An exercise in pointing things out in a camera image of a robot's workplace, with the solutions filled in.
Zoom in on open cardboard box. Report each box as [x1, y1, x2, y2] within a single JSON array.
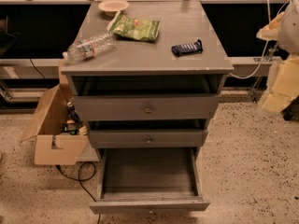
[[21, 60, 99, 165]]

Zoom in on grey wooden drawer cabinet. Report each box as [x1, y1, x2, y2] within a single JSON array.
[[60, 0, 235, 216]]

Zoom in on open bottom grey drawer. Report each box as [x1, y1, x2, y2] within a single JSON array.
[[90, 147, 209, 214]]

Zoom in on clear plastic water bottle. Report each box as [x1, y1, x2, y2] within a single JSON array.
[[63, 32, 116, 62]]

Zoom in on small items in box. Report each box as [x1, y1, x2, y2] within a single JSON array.
[[64, 119, 87, 135]]

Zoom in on dark bottle in box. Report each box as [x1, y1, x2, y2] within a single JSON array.
[[66, 102, 81, 123]]

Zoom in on dark blue snack bar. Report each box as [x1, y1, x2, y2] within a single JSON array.
[[171, 39, 203, 57]]

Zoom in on white hanging cable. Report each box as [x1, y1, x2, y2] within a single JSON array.
[[229, 0, 292, 80]]

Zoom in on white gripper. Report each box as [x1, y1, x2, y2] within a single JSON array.
[[256, 0, 299, 114]]

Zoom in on green jalapeno chip bag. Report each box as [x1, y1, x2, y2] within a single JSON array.
[[107, 11, 160, 42]]

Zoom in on top grey drawer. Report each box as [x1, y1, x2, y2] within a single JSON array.
[[73, 94, 220, 121]]

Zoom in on middle grey drawer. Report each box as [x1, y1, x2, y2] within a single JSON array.
[[89, 129, 207, 148]]

